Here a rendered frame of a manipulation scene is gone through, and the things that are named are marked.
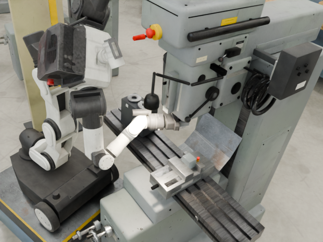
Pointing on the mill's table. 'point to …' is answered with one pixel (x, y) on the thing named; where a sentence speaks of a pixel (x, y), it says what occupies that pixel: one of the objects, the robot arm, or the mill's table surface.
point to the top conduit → (201, 34)
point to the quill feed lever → (210, 93)
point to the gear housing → (205, 50)
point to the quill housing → (182, 100)
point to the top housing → (197, 18)
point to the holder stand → (132, 101)
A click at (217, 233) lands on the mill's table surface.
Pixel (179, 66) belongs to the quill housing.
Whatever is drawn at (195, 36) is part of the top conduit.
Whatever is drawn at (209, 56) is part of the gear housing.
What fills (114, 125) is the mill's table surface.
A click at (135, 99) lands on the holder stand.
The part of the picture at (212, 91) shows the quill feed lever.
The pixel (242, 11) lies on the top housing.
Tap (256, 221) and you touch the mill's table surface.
